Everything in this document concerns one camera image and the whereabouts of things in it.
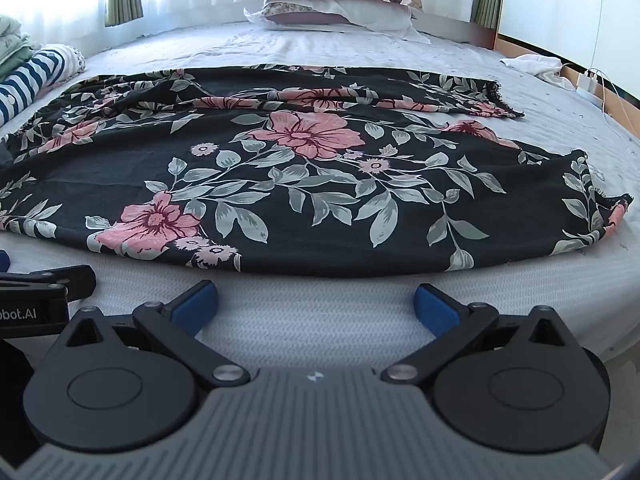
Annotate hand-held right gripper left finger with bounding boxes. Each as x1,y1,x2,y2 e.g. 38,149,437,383
50,280,251,390

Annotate white pillow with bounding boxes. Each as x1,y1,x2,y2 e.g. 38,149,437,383
243,0,432,44

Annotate white cable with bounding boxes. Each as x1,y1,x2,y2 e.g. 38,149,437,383
587,67,640,137

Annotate black floral pants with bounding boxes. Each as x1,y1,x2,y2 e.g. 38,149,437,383
0,64,629,277

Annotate wooden bed frame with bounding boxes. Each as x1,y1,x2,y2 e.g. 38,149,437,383
469,24,640,128

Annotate white crumpled cloth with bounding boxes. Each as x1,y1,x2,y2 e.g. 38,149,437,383
500,53,564,84

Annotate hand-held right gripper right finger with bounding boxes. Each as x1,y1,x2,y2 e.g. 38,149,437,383
380,282,587,389

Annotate white quilted bed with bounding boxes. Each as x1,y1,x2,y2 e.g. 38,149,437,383
0,19,640,376

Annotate light green folded quilt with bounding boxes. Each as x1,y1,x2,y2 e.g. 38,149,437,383
0,14,44,82

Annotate striped pillow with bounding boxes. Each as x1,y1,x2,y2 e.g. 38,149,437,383
0,43,86,127

